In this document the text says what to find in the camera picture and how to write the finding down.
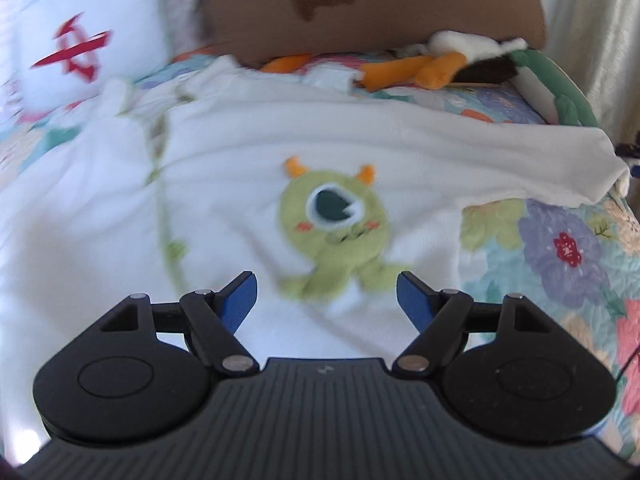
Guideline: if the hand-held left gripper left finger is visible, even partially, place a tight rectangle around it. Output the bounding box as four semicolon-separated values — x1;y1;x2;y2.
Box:
100;270;262;378

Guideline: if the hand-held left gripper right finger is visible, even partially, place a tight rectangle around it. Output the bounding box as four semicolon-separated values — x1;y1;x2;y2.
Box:
392;270;555;376

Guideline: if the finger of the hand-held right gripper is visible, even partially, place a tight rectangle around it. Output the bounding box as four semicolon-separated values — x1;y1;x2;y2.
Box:
616;132;640;181

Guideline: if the white top with green monster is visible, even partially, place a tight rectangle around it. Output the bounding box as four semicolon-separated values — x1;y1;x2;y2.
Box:
0;55;632;461

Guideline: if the floral quilt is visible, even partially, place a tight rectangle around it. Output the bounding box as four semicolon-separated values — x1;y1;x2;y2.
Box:
0;0;640;461

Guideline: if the cream curtain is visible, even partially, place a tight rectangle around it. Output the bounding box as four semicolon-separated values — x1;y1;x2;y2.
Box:
531;0;640;148

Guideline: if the orange and white plush toy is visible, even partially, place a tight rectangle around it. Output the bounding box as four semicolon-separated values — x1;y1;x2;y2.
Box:
260;30;531;95

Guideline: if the small white cloth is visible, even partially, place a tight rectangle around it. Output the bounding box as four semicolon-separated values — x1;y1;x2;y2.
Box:
304;66;355;95

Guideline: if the brown headboard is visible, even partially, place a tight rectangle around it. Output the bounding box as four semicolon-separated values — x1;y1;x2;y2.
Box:
202;0;548;68

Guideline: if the white pillow with red print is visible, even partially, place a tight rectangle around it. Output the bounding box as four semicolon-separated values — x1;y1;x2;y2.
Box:
12;0;176;116

